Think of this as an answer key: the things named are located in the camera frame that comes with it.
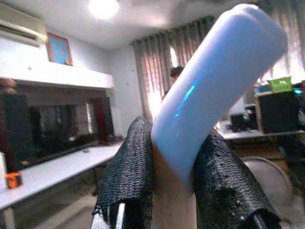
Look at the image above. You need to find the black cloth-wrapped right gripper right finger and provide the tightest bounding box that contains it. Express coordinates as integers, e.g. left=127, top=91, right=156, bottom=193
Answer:
left=193, top=130, right=283, bottom=229

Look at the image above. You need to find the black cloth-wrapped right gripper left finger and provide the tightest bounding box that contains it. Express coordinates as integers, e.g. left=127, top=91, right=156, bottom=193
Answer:
left=91, top=116, right=153, bottom=229

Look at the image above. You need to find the broom handle with blue grip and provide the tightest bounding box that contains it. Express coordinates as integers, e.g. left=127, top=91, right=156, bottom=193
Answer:
left=151, top=4, right=289, bottom=229

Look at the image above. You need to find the round white fan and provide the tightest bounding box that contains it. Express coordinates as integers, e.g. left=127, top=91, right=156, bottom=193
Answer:
left=240, top=156, right=294, bottom=215

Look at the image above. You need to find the long white table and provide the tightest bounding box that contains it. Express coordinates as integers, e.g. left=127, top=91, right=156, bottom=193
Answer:
left=0, top=140, right=124, bottom=229

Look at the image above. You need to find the wooden cabinet with black front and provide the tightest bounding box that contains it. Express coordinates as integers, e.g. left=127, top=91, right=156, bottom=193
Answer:
left=254, top=82, right=305, bottom=134

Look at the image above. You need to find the large black television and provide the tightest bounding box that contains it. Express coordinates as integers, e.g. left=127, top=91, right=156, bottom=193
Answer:
left=4, top=103, right=101, bottom=167

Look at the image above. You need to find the grey-brown window curtain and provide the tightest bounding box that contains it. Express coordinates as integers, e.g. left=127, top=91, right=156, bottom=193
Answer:
left=130, top=15, right=216, bottom=124

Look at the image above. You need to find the person with dark hair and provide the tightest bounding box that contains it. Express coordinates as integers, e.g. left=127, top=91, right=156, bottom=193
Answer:
left=161, top=66, right=184, bottom=102

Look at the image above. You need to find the green plastic basket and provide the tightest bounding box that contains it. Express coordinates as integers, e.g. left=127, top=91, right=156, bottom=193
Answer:
left=267, top=76, right=293, bottom=94

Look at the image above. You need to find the small orange black box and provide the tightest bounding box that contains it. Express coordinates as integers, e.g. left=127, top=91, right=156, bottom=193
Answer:
left=5, top=172, right=23, bottom=189

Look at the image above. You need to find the red-framed blue picture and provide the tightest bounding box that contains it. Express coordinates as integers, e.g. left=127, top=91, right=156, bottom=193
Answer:
left=46, top=31, right=73, bottom=66

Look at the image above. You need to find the round ceiling lamp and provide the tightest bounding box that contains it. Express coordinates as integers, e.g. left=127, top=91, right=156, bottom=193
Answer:
left=87, top=0, right=120, bottom=20

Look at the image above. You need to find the white air conditioner unit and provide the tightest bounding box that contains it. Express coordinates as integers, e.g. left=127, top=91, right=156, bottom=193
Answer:
left=0, top=2, right=47, bottom=48

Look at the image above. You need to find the white wall shelf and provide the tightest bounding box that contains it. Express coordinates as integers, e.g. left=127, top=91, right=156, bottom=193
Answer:
left=0, top=51, right=114, bottom=90

